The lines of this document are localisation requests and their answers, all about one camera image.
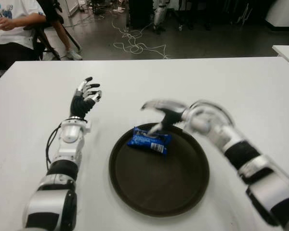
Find black chair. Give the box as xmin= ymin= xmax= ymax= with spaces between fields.
xmin=24 ymin=14 xmax=81 ymax=61

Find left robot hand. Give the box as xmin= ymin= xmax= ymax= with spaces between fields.
xmin=69 ymin=76 xmax=103 ymax=120

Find seated person white t-shirt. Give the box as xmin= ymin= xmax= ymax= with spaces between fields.
xmin=0 ymin=0 xmax=48 ymax=84

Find white cabinet panel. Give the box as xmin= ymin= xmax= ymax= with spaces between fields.
xmin=66 ymin=0 xmax=81 ymax=17

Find black cabinet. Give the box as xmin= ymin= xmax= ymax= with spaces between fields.
xmin=128 ymin=0 xmax=155 ymax=29

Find blue Oreo packet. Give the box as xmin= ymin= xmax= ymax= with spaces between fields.
xmin=127 ymin=126 xmax=171 ymax=157

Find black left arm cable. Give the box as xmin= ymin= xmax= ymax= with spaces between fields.
xmin=45 ymin=122 xmax=63 ymax=170

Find standing person black shorts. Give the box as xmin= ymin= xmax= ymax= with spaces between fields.
xmin=42 ymin=0 xmax=83 ymax=61

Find white cable on floor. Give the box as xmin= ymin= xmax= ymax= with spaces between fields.
xmin=69 ymin=7 xmax=171 ymax=60

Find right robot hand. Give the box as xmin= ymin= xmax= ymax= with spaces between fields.
xmin=141 ymin=98 xmax=191 ymax=135

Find white rounded pillar base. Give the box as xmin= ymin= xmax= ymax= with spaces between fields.
xmin=264 ymin=0 xmax=289 ymax=32

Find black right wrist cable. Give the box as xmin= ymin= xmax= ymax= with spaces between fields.
xmin=190 ymin=100 xmax=235 ymax=128

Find round dark brown tray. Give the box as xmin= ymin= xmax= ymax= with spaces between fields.
xmin=108 ymin=122 xmax=210 ymax=217

